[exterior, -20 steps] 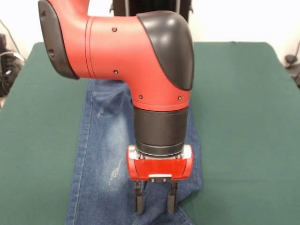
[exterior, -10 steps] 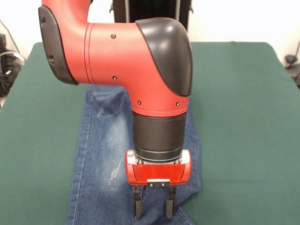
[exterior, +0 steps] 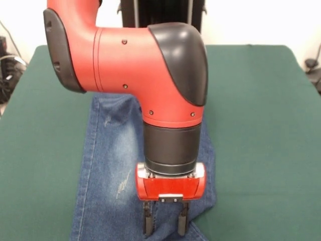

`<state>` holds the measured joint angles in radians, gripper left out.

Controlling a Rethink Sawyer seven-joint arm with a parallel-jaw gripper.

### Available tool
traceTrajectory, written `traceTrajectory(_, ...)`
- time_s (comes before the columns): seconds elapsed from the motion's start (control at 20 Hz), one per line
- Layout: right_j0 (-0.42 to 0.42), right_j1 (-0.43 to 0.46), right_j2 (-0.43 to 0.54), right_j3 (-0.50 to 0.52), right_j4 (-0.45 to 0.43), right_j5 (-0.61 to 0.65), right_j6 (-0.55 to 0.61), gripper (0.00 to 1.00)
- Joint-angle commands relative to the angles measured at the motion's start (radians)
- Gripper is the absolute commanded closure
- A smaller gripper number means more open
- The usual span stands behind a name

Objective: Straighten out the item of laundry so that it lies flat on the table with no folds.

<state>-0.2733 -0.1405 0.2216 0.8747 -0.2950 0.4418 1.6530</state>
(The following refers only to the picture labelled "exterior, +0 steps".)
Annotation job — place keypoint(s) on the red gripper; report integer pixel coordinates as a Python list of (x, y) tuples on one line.
[(170, 187)]

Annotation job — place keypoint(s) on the blue denim jeans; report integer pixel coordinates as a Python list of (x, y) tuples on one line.
[(107, 163)]

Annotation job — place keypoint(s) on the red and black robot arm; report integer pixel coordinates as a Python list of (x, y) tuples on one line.
[(130, 70)]

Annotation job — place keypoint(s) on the dark green table cloth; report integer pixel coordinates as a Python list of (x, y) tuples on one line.
[(250, 150)]

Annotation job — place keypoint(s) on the black stand base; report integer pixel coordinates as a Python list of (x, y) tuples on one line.
[(10, 75)]

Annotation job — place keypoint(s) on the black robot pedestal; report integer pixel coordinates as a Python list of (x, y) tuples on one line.
[(163, 12)]

